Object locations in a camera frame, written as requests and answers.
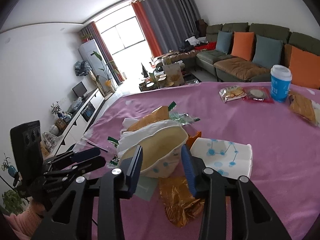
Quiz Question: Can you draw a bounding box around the small black monitor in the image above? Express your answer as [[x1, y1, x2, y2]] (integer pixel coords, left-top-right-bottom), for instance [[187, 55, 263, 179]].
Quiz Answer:
[[72, 82, 87, 99]]

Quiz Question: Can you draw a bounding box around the tall green potted plant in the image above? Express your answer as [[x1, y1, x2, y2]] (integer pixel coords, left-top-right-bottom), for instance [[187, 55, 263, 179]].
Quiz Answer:
[[91, 51, 116, 93]]

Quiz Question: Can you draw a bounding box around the pink sleeve left forearm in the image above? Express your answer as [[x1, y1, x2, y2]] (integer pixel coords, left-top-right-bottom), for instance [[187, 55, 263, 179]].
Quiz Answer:
[[4, 199, 46, 239]]

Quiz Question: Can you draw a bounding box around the white standing air conditioner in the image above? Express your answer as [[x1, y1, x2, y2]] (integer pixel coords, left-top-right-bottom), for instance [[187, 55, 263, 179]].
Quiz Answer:
[[78, 40, 106, 78]]

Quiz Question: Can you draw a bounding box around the orange cracker packet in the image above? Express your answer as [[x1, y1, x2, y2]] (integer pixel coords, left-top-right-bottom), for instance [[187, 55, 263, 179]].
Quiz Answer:
[[289, 90, 319, 126]]

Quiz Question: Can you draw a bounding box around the gold foil wrapper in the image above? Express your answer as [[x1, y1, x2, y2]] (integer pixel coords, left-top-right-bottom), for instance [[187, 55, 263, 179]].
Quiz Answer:
[[158, 176, 204, 228]]

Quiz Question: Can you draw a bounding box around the green white candy wrapper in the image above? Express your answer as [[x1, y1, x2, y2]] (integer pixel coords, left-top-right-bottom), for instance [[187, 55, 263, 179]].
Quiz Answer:
[[168, 101, 201, 126]]

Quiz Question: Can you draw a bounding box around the white blue-dotted tissue pack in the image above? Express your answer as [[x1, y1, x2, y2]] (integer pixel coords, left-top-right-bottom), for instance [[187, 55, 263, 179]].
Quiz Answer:
[[190, 138, 253, 179]]

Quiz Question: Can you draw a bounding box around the grey orange curtain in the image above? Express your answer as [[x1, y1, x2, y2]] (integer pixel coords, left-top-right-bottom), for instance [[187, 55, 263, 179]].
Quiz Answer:
[[131, 0, 201, 57]]

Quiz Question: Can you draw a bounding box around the orange snack wrapper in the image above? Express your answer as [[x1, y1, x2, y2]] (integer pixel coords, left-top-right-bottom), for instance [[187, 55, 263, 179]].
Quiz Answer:
[[127, 106, 169, 132]]

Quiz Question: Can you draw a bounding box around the orange cushion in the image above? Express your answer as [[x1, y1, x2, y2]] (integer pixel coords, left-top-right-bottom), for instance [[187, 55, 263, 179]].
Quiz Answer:
[[289, 47, 320, 89], [231, 32, 254, 61]]

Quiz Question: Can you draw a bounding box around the orange cushion far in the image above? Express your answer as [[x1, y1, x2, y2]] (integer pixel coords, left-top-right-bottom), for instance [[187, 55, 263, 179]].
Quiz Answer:
[[231, 32, 254, 61]]

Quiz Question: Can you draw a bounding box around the teal cushion far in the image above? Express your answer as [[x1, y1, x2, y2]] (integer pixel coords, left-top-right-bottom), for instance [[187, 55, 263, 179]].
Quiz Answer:
[[216, 31, 232, 54]]

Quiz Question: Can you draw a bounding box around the orange cushion near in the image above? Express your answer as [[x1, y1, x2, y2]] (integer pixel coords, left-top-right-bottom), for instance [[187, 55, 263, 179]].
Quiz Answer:
[[289, 47, 320, 89]]

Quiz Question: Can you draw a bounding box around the teal cushion near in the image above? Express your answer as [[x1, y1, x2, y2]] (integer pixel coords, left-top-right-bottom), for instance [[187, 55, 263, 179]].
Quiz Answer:
[[252, 35, 283, 69]]

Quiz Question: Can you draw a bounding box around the clear cracker snack bag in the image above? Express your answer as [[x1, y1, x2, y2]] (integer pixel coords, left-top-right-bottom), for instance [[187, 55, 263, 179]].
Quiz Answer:
[[219, 86, 246, 103]]

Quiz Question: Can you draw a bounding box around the teal cushion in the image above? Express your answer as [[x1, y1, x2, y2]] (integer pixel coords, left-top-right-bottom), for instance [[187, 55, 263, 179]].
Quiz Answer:
[[252, 35, 283, 69], [216, 31, 232, 54]]

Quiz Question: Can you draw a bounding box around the white black tv cabinet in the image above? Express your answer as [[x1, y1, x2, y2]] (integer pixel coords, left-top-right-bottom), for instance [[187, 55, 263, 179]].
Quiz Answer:
[[50, 89, 105, 156]]

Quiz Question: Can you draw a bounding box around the blue white paper cup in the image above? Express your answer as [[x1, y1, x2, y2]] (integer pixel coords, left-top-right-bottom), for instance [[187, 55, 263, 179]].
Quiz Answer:
[[270, 64, 292, 102]]

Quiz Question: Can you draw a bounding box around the cluttered black coffee table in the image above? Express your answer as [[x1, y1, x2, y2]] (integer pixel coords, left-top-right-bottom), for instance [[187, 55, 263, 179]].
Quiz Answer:
[[139, 61, 201, 92]]

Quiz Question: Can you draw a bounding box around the pink floral table blanket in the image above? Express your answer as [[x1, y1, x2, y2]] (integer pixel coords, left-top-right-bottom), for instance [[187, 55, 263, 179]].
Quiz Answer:
[[81, 82, 319, 239]]

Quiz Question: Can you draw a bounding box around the red round-biscuit packet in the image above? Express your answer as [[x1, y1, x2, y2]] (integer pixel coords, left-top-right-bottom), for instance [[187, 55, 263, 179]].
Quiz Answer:
[[244, 86, 274, 103]]

